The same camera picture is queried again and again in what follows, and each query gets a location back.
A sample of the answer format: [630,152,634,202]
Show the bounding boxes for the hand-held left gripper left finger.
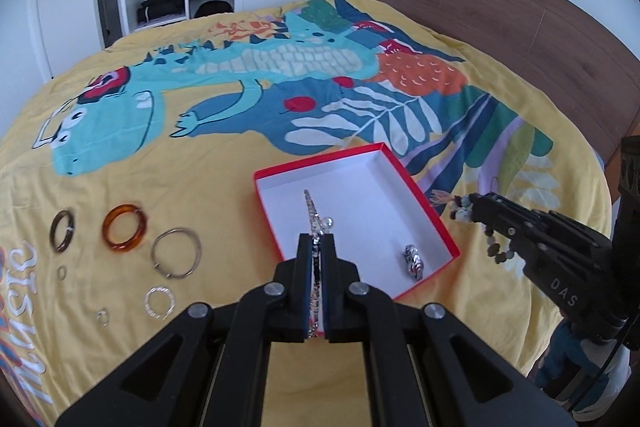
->
[55,233,314,427]

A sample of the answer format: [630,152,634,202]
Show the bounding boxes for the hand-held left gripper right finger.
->
[322,234,577,427]

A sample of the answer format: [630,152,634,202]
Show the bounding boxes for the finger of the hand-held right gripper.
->
[482,209,543,255]
[470,193,548,228]

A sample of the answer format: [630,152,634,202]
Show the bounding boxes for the beaded stone bracelet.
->
[449,194,519,264]

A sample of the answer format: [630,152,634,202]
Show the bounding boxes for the silver rhinestone bracelet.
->
[303,190,335,339]

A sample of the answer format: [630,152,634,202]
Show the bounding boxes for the red box with white inside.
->
[253,142,461,301]

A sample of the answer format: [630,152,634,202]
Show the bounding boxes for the blue white cloth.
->
[530,319,632,423]

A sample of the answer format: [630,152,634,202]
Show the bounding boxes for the large silver hoop bangle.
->
[151,228,203,280]

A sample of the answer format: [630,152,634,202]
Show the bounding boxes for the yellow printed blanket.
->
[0,0,614,427]

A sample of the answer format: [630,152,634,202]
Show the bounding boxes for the amber bangle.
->
[102,204,150,253]

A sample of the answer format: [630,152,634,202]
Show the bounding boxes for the wooden headboard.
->
[362,0,640,168]

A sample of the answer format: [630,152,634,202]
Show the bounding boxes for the dark brown bangle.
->
[49,209,76,254]

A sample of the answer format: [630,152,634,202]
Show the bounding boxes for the black bag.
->
[193,0,234,20]

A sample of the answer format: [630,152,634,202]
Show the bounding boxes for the folded dark clothes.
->
[137,0,185,24]

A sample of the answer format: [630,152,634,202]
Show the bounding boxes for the white door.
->
[33,0,109,80]

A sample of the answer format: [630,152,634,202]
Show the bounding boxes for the silver chain bracelet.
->
[402,244,429,281]

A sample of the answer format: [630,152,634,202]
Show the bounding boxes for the textured silver ring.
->
[144,286,176,321]

